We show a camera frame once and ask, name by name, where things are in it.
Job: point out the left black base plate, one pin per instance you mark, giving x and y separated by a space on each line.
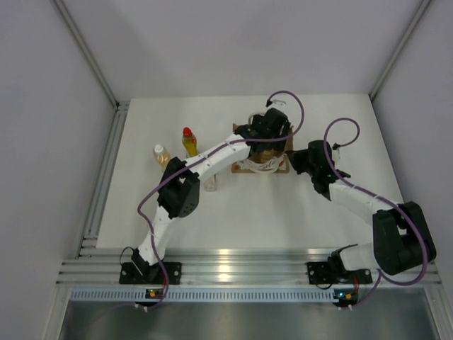
130 275

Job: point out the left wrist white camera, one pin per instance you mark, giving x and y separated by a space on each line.
275 103

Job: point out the burlap watermelon canvas bag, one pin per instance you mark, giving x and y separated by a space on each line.
267 162

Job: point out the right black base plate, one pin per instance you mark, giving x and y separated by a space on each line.
322 274

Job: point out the white cap amber bottle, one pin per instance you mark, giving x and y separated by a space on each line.
161 156

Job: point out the white slotted cable duct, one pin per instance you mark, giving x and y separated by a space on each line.
210 295

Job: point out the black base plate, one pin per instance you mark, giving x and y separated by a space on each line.
322 274
130 275

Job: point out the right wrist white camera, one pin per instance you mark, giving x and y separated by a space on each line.
336 148

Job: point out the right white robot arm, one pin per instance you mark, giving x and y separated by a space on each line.
401 239

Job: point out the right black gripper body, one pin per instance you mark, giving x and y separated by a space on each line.
312 171

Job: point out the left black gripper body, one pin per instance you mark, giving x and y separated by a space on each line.
276 144

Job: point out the wrist white camera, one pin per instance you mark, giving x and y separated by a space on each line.
336 148
275 103

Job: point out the aluminium extrusion rail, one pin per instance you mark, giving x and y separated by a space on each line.
201 267

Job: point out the red cap yellow bottle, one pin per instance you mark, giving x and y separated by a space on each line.
189 141

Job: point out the grey cap clear bottle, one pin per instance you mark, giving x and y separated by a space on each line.
210 184

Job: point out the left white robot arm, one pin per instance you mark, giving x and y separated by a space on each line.
178 193

